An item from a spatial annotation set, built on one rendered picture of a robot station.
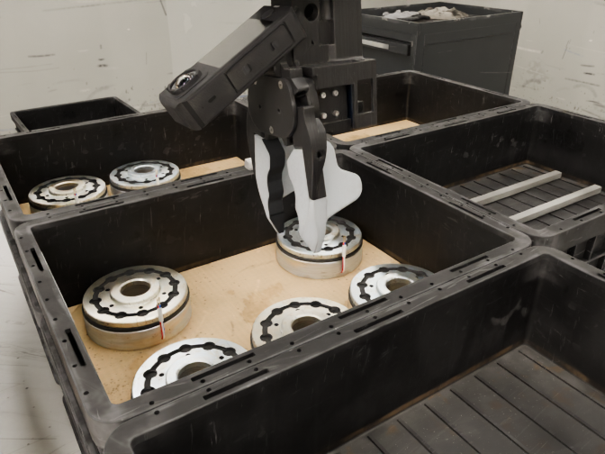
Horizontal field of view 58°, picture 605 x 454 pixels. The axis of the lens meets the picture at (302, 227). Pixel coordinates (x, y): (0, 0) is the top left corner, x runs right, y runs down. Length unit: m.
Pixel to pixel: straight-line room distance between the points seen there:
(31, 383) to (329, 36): 0.54
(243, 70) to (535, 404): 0.36
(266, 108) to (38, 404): 0.45
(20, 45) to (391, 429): 3.37
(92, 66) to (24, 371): 3.09
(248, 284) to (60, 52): 3.16
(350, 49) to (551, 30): 3.78
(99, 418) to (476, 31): 2.15
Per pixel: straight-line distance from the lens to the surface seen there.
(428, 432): 0.48
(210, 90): 0.40
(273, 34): 0.41
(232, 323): 0.57
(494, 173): 0.96
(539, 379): 0.55
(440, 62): 2.23
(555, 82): 4.22
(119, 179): 0.85
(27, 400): 0.74
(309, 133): 0.41
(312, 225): 0.44
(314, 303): 0.54
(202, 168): 0.94
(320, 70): 0.43
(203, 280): 0.64
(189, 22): 3.94
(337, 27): 0.45
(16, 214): 0.62
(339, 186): 0.45
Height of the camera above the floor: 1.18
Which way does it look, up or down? 28 degrees down
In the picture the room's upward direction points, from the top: straight up
